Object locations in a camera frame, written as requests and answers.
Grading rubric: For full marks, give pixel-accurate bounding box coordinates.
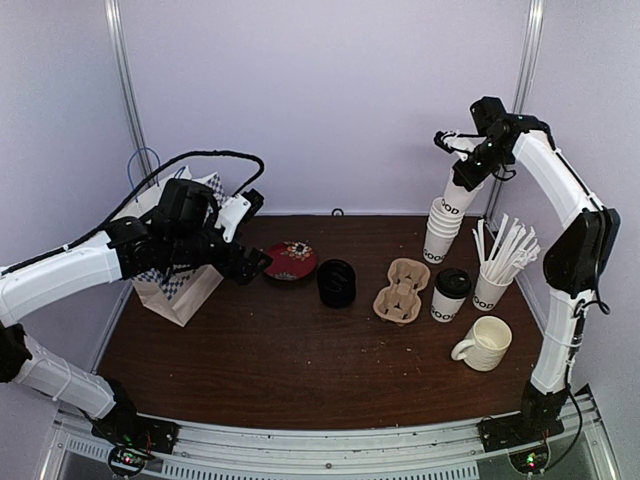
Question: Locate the brown cardboard cup carrier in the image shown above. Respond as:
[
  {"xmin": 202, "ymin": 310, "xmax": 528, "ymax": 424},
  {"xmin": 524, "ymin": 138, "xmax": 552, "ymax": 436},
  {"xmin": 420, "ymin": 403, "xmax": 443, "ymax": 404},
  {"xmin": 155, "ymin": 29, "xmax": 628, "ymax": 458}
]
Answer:
[{"xmin": 373, "ymin": 258, "xmax": 431, "ymax": 326}]

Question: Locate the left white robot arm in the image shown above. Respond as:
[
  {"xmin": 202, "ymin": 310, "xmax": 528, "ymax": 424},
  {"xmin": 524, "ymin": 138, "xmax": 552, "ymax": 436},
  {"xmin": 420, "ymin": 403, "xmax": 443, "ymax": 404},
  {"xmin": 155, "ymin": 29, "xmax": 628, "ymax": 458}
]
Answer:
[{"xmin": 1, "ymin": 217, "xmax": 272, "ymax": 444}]

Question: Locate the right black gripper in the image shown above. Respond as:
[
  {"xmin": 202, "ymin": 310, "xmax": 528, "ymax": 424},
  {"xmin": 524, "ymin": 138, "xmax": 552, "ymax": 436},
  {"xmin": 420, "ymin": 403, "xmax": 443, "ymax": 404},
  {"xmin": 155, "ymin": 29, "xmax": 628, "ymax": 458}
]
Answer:
[{"xmin": 454, "ymin": 136, "xmax": 511, "ymax": 191}]

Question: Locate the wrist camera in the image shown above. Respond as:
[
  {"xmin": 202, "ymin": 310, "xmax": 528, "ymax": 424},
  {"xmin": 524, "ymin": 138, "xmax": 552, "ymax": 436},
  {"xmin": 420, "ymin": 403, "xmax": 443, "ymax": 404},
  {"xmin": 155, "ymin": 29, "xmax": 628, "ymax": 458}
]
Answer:
[
  {"xmin": 434, "ymin": 131, "xmax": 476, "ymax": 161},
  {"xmin": 215, "ymin": 189, "xmax": 264, "ymax": 243}
]

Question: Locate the stack of black lids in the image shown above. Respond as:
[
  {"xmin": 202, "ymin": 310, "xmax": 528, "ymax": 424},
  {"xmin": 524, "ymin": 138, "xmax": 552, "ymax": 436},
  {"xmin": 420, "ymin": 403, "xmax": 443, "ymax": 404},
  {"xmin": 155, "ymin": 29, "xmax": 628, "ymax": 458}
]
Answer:
[{"xmin": 316, "ymin": 259, "xmax": 356, "ymax": 309}]

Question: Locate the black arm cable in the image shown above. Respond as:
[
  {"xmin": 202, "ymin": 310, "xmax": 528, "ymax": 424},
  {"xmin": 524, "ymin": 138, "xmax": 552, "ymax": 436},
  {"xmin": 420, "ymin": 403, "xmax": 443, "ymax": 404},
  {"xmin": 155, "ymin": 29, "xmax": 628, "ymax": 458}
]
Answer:
[
  {"xmin": 569, "ymin": 294, "xmax": 612, "ymax": 321},
  {"xmin": 0, "ymin": 149, "xmax": 266, "ymax": 274}
]

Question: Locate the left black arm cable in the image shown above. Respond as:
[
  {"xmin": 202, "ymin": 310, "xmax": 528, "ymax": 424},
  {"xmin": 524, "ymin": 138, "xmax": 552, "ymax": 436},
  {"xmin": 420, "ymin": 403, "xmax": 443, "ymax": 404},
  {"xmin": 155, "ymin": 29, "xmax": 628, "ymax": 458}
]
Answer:
[{"xmin": 0, "ymin": 149, "xmax": 266, "ymax": 274}]

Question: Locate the white ceramic mug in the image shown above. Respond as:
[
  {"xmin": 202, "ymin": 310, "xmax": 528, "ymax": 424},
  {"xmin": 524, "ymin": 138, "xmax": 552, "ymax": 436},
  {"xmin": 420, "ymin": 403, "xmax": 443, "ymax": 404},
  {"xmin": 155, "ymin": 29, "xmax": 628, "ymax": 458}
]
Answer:
[{"xmin": 450, "ymin": 316, "xmax": 513, "ymax": 372}]

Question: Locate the blue checkered paper bag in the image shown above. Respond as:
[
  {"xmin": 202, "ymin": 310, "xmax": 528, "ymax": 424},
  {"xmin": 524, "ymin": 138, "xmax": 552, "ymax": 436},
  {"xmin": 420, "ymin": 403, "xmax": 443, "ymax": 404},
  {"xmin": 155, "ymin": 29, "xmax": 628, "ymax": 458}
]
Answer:
[{"xmin": 115, "ymin": 166, "xmax": 227, "ymax": 327}]

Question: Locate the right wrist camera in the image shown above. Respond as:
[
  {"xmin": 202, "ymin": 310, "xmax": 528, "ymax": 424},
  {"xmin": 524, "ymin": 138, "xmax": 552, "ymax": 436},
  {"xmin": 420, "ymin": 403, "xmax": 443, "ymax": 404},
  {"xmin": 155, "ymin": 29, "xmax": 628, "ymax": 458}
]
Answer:
[{"xmin": 434, "ymin": 131, "xmax": 476, "ymax": 161}]

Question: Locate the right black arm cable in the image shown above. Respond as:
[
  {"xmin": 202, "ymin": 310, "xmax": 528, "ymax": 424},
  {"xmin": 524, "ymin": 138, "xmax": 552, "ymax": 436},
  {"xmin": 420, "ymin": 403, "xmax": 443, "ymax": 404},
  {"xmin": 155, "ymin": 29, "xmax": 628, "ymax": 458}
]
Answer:
[{"xmin": 569, "ymin": 294, "xmax": 612, "ymax": 321}]

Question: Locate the black plastic cup lid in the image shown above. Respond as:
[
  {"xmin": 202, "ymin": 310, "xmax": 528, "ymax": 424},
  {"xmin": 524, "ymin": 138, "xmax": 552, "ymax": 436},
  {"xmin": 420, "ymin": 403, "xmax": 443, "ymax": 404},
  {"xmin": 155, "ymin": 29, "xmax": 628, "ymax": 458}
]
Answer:
[{"xmin": 435, "ymin": 268, "xmax": 472, "ymax": 298}]

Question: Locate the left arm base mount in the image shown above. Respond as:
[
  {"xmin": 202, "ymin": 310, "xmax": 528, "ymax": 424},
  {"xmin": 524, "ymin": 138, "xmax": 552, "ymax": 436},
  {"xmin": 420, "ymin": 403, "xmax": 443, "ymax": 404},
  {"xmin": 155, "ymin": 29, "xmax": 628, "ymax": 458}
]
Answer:
[{"xmin": 86, "ymin": 415, "xmax": 179, "ymax": 477}]

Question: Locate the white paper coffee cup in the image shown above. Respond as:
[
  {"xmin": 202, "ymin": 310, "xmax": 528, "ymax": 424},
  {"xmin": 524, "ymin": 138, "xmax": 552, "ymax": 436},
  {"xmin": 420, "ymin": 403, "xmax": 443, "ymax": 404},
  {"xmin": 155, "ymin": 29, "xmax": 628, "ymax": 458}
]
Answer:
[{"xmin": 430, "ymin": 281, "xmax": 472, "ymax": 323}]

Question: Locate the bundle of white wrapped straws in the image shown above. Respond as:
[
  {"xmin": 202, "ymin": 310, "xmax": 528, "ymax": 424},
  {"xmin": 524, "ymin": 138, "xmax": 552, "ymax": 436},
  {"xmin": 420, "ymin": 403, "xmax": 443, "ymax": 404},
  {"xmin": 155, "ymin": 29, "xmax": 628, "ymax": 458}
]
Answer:
[{"xmin": 472, "ymin": 214, "xmax": 541, "ymax": 284}]

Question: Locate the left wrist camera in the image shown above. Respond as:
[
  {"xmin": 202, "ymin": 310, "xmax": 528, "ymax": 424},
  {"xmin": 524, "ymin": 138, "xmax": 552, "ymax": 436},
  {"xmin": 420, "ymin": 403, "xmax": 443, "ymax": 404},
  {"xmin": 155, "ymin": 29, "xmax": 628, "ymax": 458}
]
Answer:
[{"xmin": 215, "ymin": 189, "xmax": 264, "ymax": 243}]

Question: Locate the white cup holding straws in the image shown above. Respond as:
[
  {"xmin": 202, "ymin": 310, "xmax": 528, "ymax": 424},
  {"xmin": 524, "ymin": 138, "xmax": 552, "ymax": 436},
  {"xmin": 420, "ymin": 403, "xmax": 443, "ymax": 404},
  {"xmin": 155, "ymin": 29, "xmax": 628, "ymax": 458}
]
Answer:
[{"xmin": 472, "ymin": 266, "xmax": 513, "ymax": 312}]

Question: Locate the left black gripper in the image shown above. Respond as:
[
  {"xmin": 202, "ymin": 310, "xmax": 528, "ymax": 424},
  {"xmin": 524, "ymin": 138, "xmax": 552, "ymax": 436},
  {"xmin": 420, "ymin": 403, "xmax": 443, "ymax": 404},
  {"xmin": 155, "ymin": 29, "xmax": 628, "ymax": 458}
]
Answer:
[{"xmin": 168, "ymin": 212, "xmax": 273, "ymax": 285}]

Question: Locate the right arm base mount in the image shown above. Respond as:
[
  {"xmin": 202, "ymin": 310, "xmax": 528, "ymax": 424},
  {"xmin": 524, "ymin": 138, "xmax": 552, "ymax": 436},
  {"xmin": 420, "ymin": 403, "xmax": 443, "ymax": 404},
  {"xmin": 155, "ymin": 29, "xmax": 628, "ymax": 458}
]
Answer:
[{"xmin": 477, "ymin": 414, "xmax": 564, "ymax": 476}]

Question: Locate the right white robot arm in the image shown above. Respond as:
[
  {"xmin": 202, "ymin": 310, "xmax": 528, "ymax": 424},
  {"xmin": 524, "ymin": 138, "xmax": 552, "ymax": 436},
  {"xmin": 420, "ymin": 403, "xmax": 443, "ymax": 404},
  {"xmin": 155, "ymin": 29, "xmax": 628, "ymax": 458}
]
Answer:
[{"xmin": 453, "ymin": 97, "xmax": 621, "ymax": 442}]

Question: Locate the red floral plate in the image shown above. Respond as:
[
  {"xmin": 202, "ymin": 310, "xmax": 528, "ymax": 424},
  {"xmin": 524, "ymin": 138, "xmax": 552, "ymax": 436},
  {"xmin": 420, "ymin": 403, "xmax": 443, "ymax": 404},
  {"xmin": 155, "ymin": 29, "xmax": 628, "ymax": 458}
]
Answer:
[{"xmin": 264, "ymin": 241, "xmax": 318, "ymax": 281}]

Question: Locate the stack of white paper cups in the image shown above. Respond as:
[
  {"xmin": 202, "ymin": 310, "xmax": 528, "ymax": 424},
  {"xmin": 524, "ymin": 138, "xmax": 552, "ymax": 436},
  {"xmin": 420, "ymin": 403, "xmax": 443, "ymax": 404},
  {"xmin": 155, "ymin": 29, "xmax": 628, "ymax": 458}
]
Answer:
[{"xmin": 423, "ymin": 197, "xmax": 464, "ymax": 264}]

